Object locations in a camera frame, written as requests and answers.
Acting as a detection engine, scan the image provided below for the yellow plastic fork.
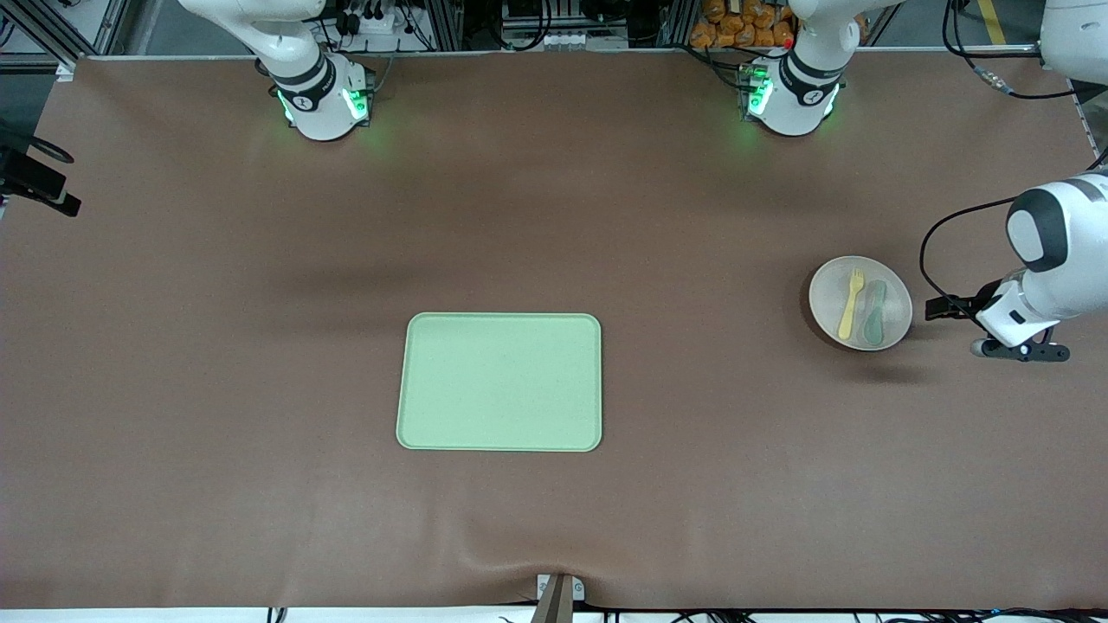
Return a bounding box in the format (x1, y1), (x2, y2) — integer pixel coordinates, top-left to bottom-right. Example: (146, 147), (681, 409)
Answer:
(837, 268), (866, 341)

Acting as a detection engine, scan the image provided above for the beige round plate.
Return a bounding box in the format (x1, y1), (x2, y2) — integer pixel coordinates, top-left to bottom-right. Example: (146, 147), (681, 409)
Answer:
(808, 255), (914, 353)

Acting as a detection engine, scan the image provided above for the green plastic spoon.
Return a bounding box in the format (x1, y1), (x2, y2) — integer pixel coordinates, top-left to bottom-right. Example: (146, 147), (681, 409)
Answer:
(858, 279), (889, 345)

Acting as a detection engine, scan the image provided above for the brown table cover cloth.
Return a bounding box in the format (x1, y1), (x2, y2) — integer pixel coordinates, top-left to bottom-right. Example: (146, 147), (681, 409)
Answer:
(0, 48), (1108, 612)

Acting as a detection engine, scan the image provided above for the orange packages pile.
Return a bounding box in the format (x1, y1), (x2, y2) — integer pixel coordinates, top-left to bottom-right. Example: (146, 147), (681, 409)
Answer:
(690, 0), (796, 49)

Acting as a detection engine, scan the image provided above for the white power strip with plugs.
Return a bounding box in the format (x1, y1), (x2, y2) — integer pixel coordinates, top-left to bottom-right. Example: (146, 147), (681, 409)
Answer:
(333, 0), (416, 37)

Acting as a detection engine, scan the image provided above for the light green rectangular tray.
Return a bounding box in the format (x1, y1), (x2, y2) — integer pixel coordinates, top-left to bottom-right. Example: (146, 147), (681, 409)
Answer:
(396, 312), (603, 453)

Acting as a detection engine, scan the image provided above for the white connector strip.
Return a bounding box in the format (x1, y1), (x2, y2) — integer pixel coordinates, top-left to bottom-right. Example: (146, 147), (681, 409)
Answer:
(506, 30), (626, 50)

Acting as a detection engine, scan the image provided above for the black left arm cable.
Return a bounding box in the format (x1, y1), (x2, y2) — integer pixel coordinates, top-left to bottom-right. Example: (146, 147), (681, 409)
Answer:
(920, 0), (1079, 304)

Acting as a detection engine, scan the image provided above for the aluminium frame strut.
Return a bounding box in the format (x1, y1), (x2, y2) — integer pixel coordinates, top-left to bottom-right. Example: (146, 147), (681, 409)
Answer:
(662, 0), (700, 48)
(95, 0), (132, 55)
(428, 0), (466, 51)
(9, 0), (79, 70)

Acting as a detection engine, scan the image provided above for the grey metal bracket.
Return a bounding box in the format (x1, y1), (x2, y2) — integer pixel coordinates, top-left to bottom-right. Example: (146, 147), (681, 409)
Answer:
(536, 574), (586, 603)

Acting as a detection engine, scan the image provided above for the tan camera post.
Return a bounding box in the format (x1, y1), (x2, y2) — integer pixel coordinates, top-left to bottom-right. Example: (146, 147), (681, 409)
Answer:
(530, 575), (576, 623)

